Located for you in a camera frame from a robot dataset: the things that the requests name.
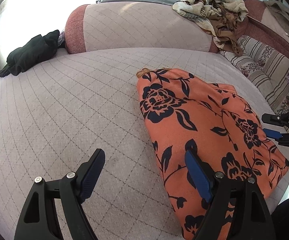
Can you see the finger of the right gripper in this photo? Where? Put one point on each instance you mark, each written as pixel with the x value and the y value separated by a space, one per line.
pixel 276 120
pixel 272 134

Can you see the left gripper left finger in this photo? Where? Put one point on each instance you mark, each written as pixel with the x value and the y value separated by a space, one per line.
pixel 38 218

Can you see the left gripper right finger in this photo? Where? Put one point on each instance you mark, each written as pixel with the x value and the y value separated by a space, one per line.
pixel 251 218

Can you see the orange black floral shirt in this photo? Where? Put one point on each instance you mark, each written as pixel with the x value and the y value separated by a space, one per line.
pixel 183 113

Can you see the black clothes pile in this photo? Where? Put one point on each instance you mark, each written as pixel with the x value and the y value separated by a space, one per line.
pixel 38 49

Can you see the striped floral cushion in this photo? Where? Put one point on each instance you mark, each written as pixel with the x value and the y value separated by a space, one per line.
pixel 266 68

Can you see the beige fleece garment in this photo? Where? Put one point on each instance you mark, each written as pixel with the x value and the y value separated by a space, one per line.
pixel 280 12

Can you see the pink red folded quilt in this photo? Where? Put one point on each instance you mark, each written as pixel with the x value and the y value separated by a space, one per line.
pixel 261 25

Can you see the pink quilted bed cover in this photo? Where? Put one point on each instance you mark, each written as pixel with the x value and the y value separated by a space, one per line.
pixel 56 114

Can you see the brown cream floral blanket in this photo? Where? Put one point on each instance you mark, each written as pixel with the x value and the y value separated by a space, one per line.
pixel 218 18

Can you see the pink quilted bolster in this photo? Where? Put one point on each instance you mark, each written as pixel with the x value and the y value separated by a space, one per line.
pixel 132 25

